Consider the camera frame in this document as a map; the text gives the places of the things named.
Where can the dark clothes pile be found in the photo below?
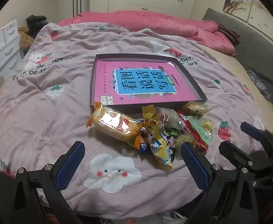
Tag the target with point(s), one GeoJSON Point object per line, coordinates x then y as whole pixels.
{"type": "Point", "coordinates": [36, 22]}

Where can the dark green snack packet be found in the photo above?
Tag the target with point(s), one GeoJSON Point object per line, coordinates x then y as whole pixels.
{"type": "Point", "coordinates": [175, 133]}

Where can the dark patterned cloth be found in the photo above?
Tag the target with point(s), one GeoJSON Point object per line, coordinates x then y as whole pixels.
{"type": "Point", "coordinates": [257, 81]}

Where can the white drawer cabinet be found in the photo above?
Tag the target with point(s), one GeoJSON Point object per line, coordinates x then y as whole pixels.
{"type": "Point", "coordinates": [3, 44]}

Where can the red snack packet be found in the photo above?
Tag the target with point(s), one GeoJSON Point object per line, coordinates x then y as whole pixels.
{"type": "Point", "coordinates": [185, 123]}

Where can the orange wafer roll packet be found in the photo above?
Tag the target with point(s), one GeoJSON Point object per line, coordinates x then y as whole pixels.
{"type": "Point", "coordinates": [113, 126]}

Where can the dark cardboard box tray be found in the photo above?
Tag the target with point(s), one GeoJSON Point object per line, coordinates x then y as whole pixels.
{"type": "Point", "coordinates": [93, 86]}

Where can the pink quilt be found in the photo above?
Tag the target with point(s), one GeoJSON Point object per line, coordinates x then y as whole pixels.
{"type": "Point", "coordinates": [150, 21]}

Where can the striped dark pillow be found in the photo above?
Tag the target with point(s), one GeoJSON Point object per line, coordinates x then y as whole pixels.
{"type": "Point", "coordinates": [227, 33]}

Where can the clear biscuit packet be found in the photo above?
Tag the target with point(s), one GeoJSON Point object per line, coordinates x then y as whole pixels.
{"type": "Point", "coordinates": [194, 108]}

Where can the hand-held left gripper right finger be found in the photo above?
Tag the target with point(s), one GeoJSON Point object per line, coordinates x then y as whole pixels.
{"type": "Point", "coordinates": [194, 168]}

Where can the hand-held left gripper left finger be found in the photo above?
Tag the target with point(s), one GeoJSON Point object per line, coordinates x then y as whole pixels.
{"type": "Point", "coordinates": [71, 165]}

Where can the brown plush toy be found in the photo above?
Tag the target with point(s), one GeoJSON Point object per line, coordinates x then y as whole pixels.
{"type": "Point", "coordinates": [24, 39]}

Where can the grey padded headboard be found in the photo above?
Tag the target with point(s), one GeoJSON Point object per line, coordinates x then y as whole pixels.
{"type": "Point", "coordinates": [255, 51]}

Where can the pink book with blue label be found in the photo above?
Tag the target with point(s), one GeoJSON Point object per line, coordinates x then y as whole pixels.
{"type": "Point", "coordinates": [138, 84]}

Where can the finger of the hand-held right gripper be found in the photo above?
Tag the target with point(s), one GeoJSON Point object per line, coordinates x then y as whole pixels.
{"type": "Point", "coordinates": [234, 154]}
{"type": "Point", "coordinates": [253, 131]}

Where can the green clear yellow cake packet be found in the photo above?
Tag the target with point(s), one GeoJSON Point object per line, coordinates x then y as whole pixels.
{"type": "Point", "coordinates": [201, 130]}

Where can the beige bed sheet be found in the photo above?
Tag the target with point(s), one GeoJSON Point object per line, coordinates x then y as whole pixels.
{"type": "Point", "coordinates": [232, 74]}

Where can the yellow cartoon snack packet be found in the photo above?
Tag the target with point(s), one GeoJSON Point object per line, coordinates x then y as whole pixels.
{"type": "Point", "coordinates": [159, 149]}

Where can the tree wall painting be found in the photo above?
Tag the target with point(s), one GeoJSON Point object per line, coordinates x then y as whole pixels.
{"type": "Point", "coordinates": [239, 0]}

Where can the lilac strawberry printed blanket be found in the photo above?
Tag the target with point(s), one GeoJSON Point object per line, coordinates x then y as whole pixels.
{"type": "Point", "coordinates": [57, 121]}

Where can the blue cookie packet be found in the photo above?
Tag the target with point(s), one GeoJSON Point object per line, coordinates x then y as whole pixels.
{"type": "Point", "coordinates": [143, 147]}

